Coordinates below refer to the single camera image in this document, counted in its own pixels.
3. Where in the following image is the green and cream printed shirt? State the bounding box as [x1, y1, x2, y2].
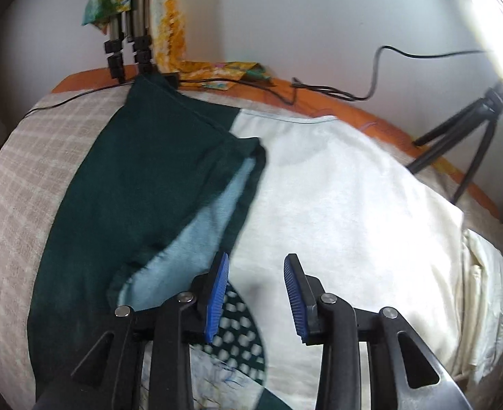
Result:
[27, 76, 463, 409]

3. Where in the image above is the folded cream cloth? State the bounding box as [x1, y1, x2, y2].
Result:
[453, 230, 503, 385]

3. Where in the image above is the orange floral bed sheet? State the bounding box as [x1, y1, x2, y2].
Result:
[51, 69, 500, 219]

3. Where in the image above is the small black tripod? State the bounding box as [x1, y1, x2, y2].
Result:
[406, 80, 503, 205]

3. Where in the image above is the black ring light cable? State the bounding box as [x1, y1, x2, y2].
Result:
[291, 44, 490, 103]

